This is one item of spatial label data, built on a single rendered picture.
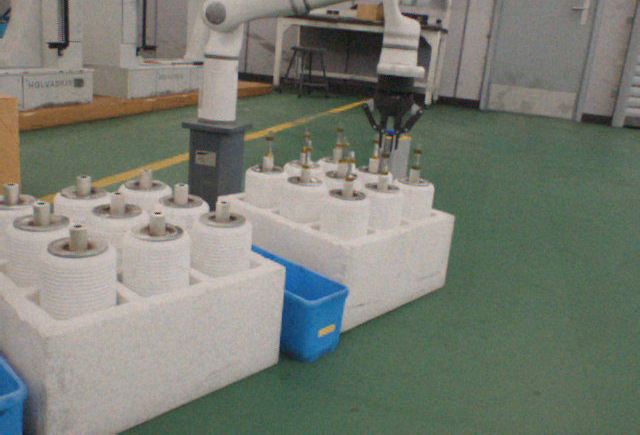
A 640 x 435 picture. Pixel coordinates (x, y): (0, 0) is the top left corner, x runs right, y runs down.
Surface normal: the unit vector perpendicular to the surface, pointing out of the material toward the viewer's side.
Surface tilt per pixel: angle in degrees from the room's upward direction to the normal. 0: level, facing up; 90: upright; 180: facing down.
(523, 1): 90
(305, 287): 88
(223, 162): 88
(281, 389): 0
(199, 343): 90
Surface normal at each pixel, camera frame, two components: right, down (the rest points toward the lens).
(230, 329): 0.72, 0.25
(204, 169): -0.29, 0.19
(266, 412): 0.10, -0.96
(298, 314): -0.67, 0.16
